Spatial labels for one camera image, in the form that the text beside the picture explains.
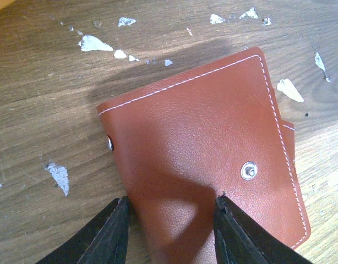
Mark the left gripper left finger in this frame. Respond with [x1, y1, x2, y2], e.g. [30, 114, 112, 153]
[38, 196, 130, 263]

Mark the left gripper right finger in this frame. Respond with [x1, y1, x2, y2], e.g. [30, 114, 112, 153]
[214, 195, 311, 264]

